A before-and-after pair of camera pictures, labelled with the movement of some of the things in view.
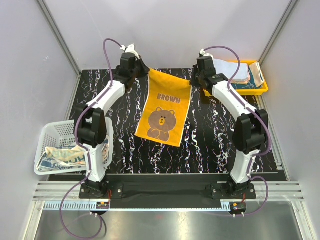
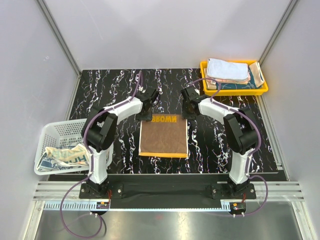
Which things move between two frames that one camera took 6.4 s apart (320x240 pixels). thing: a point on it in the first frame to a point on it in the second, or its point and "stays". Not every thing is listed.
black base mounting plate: x=167 y=187 stays
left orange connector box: x=101 y=205 stays
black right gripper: x=194 y=71 to x=185 y=115
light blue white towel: x=228 y=69 stays
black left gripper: x=144 y=69 to x=147 y=117
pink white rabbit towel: x=242 y=81 stays
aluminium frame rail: x=46 y=191 stays
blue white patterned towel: x=64 y=157 stays
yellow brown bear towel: x=165 y=108 to x=166 y=135
